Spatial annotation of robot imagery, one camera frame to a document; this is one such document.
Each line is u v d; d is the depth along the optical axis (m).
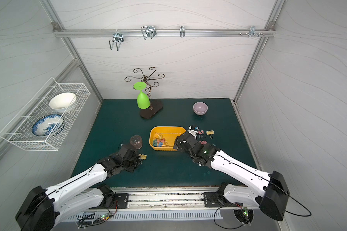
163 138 0.97
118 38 0.78
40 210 0.39
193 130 0.69
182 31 0.79
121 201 0.74
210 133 1.01
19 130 0.57
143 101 0.89
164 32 0.78
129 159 0.67
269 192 0.39
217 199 0.65
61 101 0.73
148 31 0.76
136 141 0.93
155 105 1.15
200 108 1.12
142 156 0.87
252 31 0.76
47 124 0.65
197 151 0.56
